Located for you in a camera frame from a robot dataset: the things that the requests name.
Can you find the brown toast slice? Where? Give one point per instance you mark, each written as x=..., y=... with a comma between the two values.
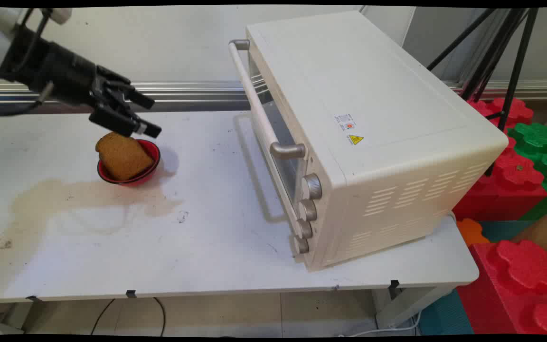
x=122, y=156

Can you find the white toaster oven body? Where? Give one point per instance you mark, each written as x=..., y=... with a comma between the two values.
x=373, y=118

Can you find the black tripod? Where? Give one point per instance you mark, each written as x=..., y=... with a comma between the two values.
x=511, y=71

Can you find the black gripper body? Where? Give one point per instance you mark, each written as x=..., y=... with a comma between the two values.
x=57, y=71

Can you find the aluminium wall rail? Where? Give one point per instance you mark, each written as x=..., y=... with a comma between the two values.
x=183, y=90

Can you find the teal foam mat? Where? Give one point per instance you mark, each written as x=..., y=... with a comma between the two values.
x=444, y=316

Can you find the large red foam block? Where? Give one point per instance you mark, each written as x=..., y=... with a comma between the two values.
x=515, y=285

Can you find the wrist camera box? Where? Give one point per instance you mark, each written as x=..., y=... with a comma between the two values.
x=59, y=14

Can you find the silver oven knob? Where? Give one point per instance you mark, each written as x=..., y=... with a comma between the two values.
x=301, y=245
x=312, y=186
x=304, y=228
x=308, y=210

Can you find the orange foam block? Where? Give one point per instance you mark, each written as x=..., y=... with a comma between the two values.
x=470, y=232

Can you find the green foam block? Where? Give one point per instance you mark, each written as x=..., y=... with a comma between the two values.
x=539, y=142

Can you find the white table leg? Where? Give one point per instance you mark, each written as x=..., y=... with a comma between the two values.
x=404, y=306

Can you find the oven warning sticker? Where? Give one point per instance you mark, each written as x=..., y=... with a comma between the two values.
x=349, y=129

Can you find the black table edge clip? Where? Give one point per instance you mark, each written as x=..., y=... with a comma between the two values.
x=33, y=299
x=131, y=294
x=394, y=284

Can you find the red bowl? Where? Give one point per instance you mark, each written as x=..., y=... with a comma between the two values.
x=152, y=156

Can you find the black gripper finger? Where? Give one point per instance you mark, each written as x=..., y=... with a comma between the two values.
x=121, y=119
x=128, y=90

